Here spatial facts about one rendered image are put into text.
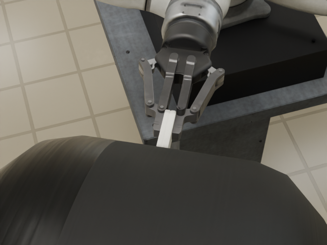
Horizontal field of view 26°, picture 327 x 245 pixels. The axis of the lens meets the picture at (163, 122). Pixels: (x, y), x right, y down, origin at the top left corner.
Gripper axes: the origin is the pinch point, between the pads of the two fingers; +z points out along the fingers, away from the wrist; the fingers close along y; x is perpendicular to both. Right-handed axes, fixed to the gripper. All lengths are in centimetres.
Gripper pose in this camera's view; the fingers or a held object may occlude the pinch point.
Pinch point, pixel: (166, 135)
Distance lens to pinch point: 94.8
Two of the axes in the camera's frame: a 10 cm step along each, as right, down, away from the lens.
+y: 9.8, 1.5, -1.0
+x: -0.3, 6.8, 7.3
